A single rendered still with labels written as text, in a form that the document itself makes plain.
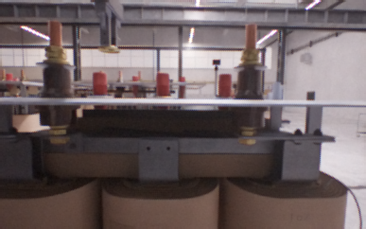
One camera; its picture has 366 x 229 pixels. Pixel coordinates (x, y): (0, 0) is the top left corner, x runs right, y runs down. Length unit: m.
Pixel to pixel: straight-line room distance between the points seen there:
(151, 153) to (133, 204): 0.15
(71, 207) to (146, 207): 0.25
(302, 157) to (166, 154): 0.42
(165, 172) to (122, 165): 0.19
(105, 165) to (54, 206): 0.18
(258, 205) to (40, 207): 0.65
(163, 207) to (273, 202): 0.33
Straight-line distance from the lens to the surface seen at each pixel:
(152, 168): 0.59
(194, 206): 0.60
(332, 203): 0.75
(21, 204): 0.74
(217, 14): 9.29
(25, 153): 0.73
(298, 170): 0.69
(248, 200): 0.67
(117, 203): 0.63
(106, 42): 0.59
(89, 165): 0.75
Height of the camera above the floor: 1.36
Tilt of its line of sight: 5 degrees down
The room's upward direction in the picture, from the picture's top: 1 degrees clockwise
